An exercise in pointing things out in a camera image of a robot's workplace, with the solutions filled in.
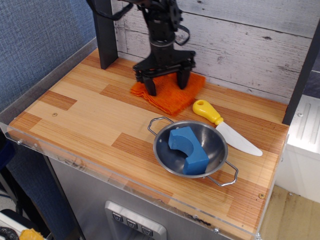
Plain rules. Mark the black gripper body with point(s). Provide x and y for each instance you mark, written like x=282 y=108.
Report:
x=164 y=60

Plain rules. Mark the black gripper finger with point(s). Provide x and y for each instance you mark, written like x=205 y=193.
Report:
x=183 y=78
x=149 y=85

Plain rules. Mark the orange-red towel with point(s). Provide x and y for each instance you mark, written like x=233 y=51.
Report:
x=169 y=97

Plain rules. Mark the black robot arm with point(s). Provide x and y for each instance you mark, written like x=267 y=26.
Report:
x=163 y=18

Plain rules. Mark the blue arch-shaped wooden block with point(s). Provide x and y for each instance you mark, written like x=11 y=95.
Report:
x=184 y=140

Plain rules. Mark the clear acrylic edge guard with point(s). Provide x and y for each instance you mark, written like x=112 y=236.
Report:
x=91 y=122

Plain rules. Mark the silver button control panel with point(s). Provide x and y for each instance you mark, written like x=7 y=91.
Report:
x=126 y=224

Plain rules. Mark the white appliance at right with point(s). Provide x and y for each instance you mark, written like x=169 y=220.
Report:
x=299 y=168

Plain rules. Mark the dark grey left post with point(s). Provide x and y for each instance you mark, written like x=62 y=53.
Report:
x=105 y=34

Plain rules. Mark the dark grey post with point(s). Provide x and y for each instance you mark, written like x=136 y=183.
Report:
x=105 y=34
x=302 y=80

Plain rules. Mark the yellow handled white toy knife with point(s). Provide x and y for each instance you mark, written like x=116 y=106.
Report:
x=204 y=109

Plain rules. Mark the silver metal bowl with handles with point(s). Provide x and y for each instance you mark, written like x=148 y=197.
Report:
x=173 y=161

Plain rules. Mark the dark grey right post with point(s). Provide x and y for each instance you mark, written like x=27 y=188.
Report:
x=302 y=80

